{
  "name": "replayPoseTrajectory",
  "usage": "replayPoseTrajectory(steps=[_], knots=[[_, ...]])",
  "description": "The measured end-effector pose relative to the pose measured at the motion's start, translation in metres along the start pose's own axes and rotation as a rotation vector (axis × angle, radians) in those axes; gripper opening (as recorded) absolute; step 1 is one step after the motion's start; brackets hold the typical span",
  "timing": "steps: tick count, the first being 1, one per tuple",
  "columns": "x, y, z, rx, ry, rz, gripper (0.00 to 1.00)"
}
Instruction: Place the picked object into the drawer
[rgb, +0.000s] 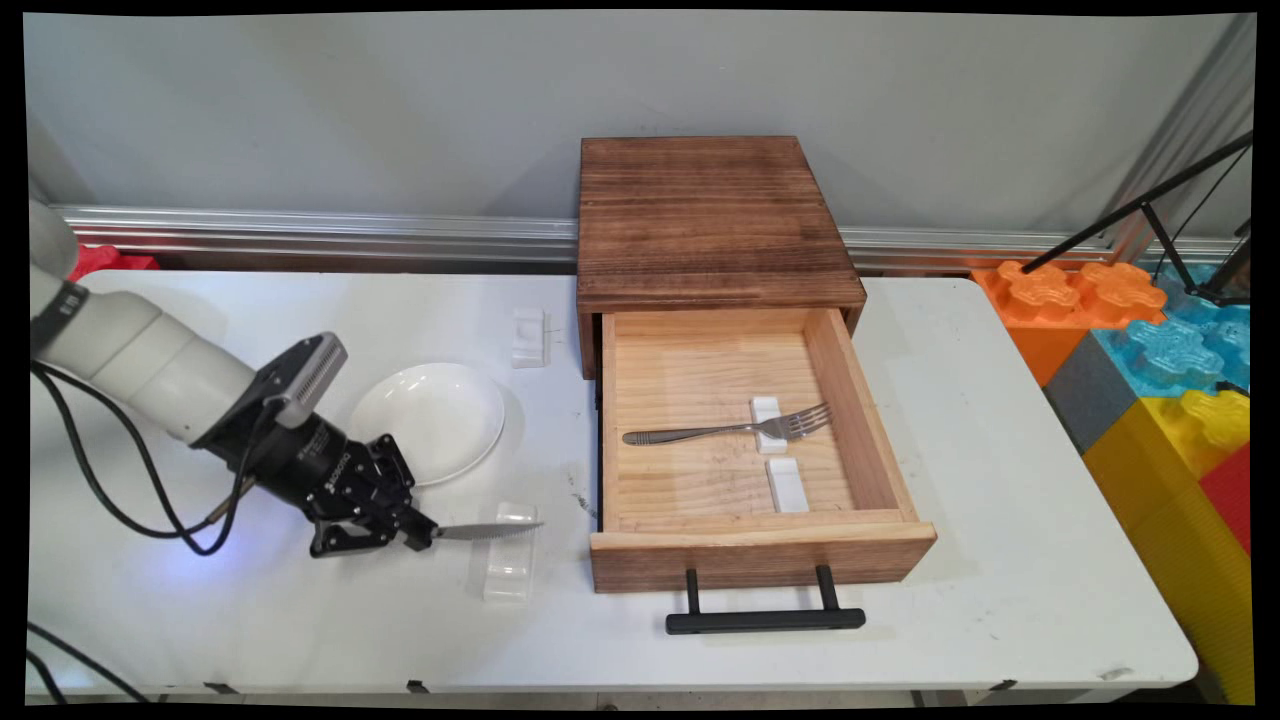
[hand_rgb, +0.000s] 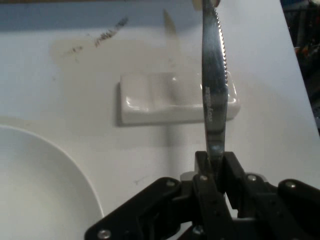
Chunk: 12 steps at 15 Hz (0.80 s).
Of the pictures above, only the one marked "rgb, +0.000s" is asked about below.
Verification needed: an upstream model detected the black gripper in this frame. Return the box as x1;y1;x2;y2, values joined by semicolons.
198;398;442;559

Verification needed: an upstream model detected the steel serrated table knife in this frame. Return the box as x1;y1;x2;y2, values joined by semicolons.
432;520;546;543

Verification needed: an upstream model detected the white round plate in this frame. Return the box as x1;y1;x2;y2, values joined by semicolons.
350;362;506;487

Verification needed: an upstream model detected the white ceramic cutlery rest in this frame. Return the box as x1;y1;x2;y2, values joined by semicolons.
511;307;550;370
765;457;809;514
750;396;789;455
483;502;538;602

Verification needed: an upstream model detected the steel fork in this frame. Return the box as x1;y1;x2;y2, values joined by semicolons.
622;402;833;447

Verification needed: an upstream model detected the pale wooden drawer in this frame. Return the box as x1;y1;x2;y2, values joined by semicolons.
589;307;938;594

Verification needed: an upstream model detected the small red foam block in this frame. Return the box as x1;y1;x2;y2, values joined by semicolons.
68;245;161;283

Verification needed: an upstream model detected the dark wooden drawer cabinet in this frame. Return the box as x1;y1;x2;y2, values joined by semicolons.
577;135;867;381

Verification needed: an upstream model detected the orange foam block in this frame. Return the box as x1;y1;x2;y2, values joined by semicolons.
972;258;1169;386

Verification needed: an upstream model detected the grey foam block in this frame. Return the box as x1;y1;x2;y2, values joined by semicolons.
1043;330;1141;456

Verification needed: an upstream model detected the black tripod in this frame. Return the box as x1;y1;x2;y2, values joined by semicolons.
1020;130;1256;306

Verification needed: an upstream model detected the blue foam block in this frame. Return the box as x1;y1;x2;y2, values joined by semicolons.
1090;262;1253;399

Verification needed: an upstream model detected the large red foam block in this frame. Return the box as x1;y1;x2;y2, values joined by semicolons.
1200;445;1253;553

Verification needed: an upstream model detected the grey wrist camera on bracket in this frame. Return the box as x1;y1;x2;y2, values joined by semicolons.
262;333;349;429

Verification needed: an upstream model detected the black cable with plug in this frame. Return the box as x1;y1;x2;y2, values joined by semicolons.
25;362;269;704

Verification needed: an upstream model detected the aluminium wall rail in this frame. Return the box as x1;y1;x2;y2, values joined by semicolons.
50;205;1241;273

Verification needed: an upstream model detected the black cable strap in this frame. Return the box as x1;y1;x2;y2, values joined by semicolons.
30;282;91;353

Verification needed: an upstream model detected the black drawer handle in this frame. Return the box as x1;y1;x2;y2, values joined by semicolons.
665;565;867;636

